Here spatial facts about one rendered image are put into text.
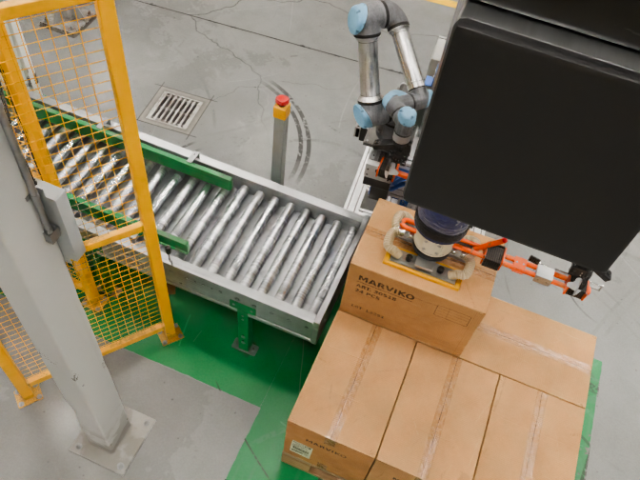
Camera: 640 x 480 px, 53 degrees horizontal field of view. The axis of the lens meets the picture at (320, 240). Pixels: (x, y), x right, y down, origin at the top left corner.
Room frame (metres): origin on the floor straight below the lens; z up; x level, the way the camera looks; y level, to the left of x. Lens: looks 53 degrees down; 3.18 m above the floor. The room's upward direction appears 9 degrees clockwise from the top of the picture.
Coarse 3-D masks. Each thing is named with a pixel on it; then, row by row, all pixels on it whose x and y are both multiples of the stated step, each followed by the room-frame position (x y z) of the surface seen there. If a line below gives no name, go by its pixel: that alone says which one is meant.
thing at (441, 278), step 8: (400, 248) 1.67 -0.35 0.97; (392, 256) 1.62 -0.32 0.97; (408, 256) 1.61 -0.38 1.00; (416, 256) 1.64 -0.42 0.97; (392, 264) 1.58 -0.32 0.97; (400, 264) 1.59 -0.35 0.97; (408, 264) 1.59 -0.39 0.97; (440, 264) 1.62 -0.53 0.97; (408, 272) 1.56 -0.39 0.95; (416, 272) 1.56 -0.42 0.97; (424, 272) 1.56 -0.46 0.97; (432, 272) 1.57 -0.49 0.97; (440, 272) 1.56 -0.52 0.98; (432, 280) 1.53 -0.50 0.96; (440, 280) 1.54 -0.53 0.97; (448, 280) 1.54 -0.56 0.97; (456, 280) 1.55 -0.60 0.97; (456, 288) 1.51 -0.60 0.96
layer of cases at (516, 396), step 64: (512, 320) 1.66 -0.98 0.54; (320, 384) 1.18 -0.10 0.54; (384, 384) 1.23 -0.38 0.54; (448, 384) 1.28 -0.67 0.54; (512, 384) 1.33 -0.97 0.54; (576, 384) 1.38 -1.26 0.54; (320, 448) 0.95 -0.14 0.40; (384, 448) 0.94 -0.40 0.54; (448, 448) 0.99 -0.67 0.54; (512, 448) 1.03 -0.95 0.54; (576, 448) 1.07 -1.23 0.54
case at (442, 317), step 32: (384, 224) 1.80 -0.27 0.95; (352, 256) 1.60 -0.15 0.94; (384, 256) 1.63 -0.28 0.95; (352, 288) 1.56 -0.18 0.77; (384, 288) 1.53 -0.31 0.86; (416, 288) 1.49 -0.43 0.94; (448, 288) 1.52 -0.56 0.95; (480, 288) 1.54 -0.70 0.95; (384, 320) 1.51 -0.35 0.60; (416, 320) 1.48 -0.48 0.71; (448, 320) 1.45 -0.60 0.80; (480, 320) 1.42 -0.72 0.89
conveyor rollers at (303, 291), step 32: (64, 128) 2.44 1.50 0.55; (96, 160) 2.25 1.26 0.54; (128, 192) 2.07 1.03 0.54; (160, 192) 2.10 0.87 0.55; (224, 192) 2.17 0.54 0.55; (256, 192) 2.20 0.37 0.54; (96, 224) 1.84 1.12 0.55; (160, 224) 1.90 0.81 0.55; (224, 224) 1.96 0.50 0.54; (256, 224) 2.00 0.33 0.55; (320, 224) 2.06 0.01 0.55; (224, 256) 1.77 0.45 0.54; (256, 256) 1.80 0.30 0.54; (320, 256) 1.85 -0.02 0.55; (288, 288) 1.65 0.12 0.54; (320, 288) 1.68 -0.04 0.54
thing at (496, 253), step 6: (498, 246) 1.66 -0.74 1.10; (504, 246) 1.66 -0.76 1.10; (486, 252) 1.61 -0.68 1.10; (492, 252) 1.63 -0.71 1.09; (498, 252) 1.63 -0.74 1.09; (504, 252) 1.63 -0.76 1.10; (486, 258) 1.59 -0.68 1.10; (492, 258) 1.60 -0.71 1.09; (498, 258) 1.60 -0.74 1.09; (504, 258) 1.60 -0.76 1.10; (486, 264) 1.58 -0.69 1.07; (492, 264) 1.58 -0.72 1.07; (498, 264) 1.57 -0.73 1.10
